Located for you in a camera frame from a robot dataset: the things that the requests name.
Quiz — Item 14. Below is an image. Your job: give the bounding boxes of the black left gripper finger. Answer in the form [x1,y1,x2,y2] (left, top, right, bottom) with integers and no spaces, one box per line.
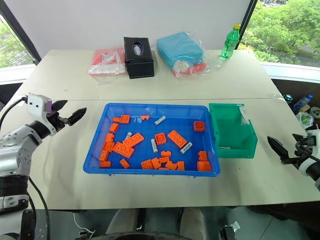
[65,107,88,127]
[51,99,69,112]

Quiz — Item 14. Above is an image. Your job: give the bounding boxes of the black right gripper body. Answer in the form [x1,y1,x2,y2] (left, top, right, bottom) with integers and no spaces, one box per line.
[287,140,314,169]

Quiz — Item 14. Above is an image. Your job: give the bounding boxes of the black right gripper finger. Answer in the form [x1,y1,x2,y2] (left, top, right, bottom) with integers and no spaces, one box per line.
[292,133,308,145]
[267,135,291,165]

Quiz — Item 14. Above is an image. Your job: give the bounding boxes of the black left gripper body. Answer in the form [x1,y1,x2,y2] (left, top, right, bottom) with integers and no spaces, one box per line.
[46,110,70,133]

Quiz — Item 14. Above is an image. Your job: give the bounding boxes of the green plastic bin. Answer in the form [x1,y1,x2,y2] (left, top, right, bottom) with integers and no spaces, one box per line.
[208,102,259,159]

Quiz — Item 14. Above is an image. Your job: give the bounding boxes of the black tissue box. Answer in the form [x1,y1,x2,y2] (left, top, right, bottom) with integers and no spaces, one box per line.
[123,36,155,80]

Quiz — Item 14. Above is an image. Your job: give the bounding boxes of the crumpled clear plastic bag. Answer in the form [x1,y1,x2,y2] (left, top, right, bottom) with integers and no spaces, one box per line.
[295,110,314,126]

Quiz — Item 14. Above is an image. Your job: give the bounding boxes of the blue water bottle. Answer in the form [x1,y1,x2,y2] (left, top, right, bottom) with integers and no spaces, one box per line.
[292,93,315,112]

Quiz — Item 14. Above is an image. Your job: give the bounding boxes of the clear label card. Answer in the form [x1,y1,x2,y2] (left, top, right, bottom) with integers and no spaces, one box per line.
[239,105,251,125]

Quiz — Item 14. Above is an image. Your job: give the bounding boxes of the red cloth in plastic bag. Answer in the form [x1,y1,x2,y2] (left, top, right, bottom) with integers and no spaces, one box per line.
[87,45,127,85]

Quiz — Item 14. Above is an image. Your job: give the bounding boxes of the blue plastic tray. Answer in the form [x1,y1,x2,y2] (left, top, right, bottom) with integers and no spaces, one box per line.
[82,102,222,178]

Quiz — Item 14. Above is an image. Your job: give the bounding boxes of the large orange building block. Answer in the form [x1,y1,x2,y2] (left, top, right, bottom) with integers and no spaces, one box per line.
[196,160,213,172]

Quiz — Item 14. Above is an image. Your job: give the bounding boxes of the red cloth pack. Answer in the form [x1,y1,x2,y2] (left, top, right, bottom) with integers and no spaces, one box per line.
[169,61,208,79]

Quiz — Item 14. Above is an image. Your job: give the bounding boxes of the green plastic bottle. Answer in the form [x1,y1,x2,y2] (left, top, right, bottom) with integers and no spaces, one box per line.
[219,23,242,60]

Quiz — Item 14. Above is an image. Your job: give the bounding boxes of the beige rounded shape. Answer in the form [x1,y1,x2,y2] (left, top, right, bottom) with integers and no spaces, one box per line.
[105,208,141,236]
[179,207,206,240]

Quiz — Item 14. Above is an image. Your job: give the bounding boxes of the blue cloth in plastic bag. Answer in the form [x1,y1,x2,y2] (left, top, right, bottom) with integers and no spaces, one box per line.
[155,31,208,71]

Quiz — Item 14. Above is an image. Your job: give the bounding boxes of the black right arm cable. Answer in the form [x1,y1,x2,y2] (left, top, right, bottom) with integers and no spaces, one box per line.
[303,149,320,164]

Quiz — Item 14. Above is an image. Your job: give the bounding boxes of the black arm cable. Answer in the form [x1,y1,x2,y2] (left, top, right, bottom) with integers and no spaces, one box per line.
[27,175,51,240]
[0,96,29,131]
[303,149,320,164]

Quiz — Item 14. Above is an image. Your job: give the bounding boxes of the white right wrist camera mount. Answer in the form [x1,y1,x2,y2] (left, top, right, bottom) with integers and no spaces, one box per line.
[298,129,320,177]

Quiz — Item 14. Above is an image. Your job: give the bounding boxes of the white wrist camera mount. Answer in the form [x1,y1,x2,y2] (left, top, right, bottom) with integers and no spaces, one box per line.
[26,92,56,136]
[298,129,320,177]

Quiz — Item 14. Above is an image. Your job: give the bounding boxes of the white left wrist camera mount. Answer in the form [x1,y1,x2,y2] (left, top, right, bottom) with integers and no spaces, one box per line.
[26,92,56,136]

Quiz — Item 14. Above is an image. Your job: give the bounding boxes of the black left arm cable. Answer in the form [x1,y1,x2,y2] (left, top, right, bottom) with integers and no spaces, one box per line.
[27,175,51,240]
[0,96,29,131]

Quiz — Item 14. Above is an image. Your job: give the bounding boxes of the black window frame post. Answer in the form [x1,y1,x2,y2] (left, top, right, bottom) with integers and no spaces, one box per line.
[1,0,42,66]
[237,0,259,51]

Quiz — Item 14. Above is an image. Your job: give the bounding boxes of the thin white cable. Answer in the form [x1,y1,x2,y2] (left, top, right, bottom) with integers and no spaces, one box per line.
[73,211,96,233]

